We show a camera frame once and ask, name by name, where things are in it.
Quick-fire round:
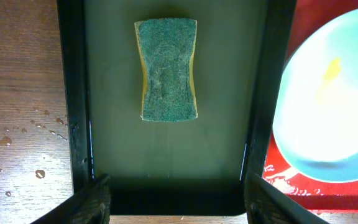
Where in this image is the green yellow sponge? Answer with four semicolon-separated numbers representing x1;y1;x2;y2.
134;18;198;122

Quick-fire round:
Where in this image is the dark green sponge tray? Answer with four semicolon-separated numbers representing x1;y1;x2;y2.
57;0;296;216

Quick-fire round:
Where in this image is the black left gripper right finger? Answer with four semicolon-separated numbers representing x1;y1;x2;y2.
244;172;328;224

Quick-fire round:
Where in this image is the light blue plate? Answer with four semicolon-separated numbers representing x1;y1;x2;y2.
273;9;358;183

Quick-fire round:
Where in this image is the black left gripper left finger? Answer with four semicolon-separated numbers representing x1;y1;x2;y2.
32;175;111;224

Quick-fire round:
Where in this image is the red plastic tray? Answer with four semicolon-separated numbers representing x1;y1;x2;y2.
263;0;358;213

